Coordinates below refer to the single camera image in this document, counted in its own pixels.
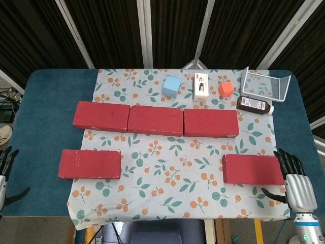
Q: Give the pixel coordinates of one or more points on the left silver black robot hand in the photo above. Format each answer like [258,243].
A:
[2,183]

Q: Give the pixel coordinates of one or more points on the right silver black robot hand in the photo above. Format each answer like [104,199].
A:
[299,190]

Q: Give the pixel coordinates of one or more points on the red brick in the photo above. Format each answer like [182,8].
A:
[210,122]
[155,119]
[101,115]
[254,169]
[89,164]

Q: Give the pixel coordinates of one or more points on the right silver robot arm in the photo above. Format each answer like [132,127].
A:
[304,228]

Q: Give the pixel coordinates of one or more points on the beige shoe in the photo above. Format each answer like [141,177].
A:
[5,134]

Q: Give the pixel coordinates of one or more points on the brown bottle with label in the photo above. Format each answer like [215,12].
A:
[254,104]

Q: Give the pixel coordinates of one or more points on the teal table cover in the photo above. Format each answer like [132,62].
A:
[45,86]

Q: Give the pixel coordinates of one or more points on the orange cube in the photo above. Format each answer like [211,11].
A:
[226,89]

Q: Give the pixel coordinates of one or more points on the white product box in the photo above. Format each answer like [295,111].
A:
[201,87]

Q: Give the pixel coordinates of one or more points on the floral berry print tablecloth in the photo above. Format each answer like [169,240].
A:
[152,162]

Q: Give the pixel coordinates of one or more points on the light blue cube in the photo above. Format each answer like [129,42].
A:
[171,86]

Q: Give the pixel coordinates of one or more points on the white partition frame post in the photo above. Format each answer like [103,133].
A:
[282,33]
[144,33]
[76,35]
[204,28]

